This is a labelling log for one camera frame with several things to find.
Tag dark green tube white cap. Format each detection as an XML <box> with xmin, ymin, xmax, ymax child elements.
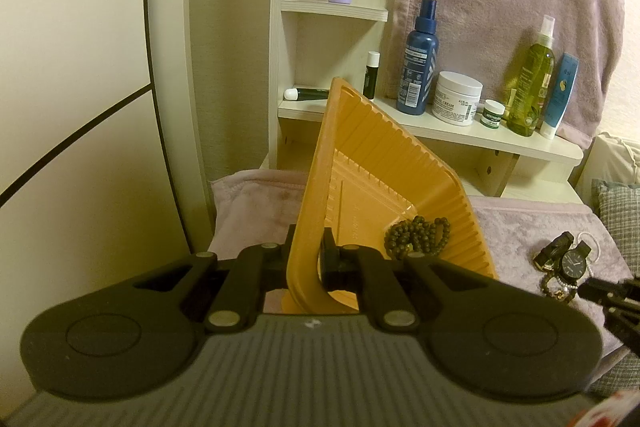
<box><xmin>283</xmin><ymin>87</ymin><xmax>331</xmax><ymax>102</ymax></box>

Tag brown white bead bracelet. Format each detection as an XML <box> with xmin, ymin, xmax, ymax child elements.
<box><xmin>541</xmin><ymin>269</ymin><xmax>578</xmax><ymax>305</ymax></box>

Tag black strap wristwatch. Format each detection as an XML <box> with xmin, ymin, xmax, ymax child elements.
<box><xmin>532</xmin><ymin>231</ymin><xmax>574</xmax><ymax>270</ymax></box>

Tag pink fleece table cover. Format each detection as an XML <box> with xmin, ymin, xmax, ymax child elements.
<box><xmin>207</xmin><ymin>169</ymin><xmax>626</xmax><ymax>358</ymax></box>

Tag green spray bottle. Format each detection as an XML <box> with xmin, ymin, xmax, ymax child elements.
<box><xmin>505</xmin><ymin>14</ymin><xmax>557</xmax><ymax>138</ymax></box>

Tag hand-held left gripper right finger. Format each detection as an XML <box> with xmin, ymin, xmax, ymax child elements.
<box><xmin>320</xmin><ymin>227</ymin><xmax>501</xmax><ymax>333</ymax></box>

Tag black round-face wristwatch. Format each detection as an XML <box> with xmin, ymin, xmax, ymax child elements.
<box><xmin>559</xmin><ymin>242</ymin><xmax>592</xmax><ymax>284</ymax></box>

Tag black white lip balm stick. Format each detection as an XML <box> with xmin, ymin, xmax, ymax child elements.
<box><xmin>363</xmin><ymin>51</ymin><xmax>381</xmax><ymax>100</ymax></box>

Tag red white cloth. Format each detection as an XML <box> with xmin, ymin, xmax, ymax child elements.
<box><xmin>590</xmin><ymin>389</ymin><xmax>640</xmax><ymax>427</ymax></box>

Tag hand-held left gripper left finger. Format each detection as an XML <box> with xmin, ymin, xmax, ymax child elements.
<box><xmin>132</xmin><ymin>224</ymin><xmax>297</xmax><ymax>333</ymax></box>

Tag blue white tube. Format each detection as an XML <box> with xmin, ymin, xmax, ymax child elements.
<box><xmin>539</xmin><ymin>52</ymin><xmax>581</xmax><ymax>140</ymax></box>

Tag blue spray bottle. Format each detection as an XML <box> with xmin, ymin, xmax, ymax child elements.
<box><xmin>396</xmin><ymin>0</ymin><xmax>441</xmax><ymax>116</ymax></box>

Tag thin pearl bracelet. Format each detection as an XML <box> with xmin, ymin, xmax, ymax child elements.
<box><xmin>575</xmin><ymin>231</ymin><xmax>602</xmax><ymax>260</ymax></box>

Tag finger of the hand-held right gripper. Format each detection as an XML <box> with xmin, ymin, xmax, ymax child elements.
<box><xmin>602</xmin><ymin>299</ymin><xmax>640</xmax><ymax>350</ymax></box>
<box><xmin>577</xmin><ymin>276</ymin><xmax>640</xmax><ymax>304</ymax></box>

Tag white drawstring bag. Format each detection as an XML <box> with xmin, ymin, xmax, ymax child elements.
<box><xmin>592</xmin><ymin>132</ymin><xmax>640</xmax><ymax>188</ymax></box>

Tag grey checked pillow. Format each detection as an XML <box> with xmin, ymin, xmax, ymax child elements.
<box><xmin>592</xmin><ymin>179</ymin><xmax>640</xmax><ymax>258</ymax></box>

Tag dark bead bracelet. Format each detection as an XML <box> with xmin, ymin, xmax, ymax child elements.
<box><xmin>384</xmin><ymin>216</ymin><xmax>453</xmax><ymax>258</ymax></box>

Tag orange plastic tray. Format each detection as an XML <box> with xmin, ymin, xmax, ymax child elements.
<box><xmin>285</xmin><ymin>77</ymin><xmax>500</xmax><ymax>314</ymax></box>

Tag white cream jar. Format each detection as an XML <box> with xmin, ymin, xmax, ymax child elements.
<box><xmin>431</xmin><ymin>71</ymin><xmax>484</xmax><ymax>126</ymax></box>

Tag small green-lid jar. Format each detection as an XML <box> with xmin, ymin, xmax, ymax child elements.
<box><xmin>481</xmin><ymin>99</ymin><xmax>507</xmax><ymax>129</ymax></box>

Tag white wooden shelf unit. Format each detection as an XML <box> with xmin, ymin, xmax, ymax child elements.
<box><xmin>267</xmin><ymin>0</ymin><xmax>585</xmax><ymax>198</ymax></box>

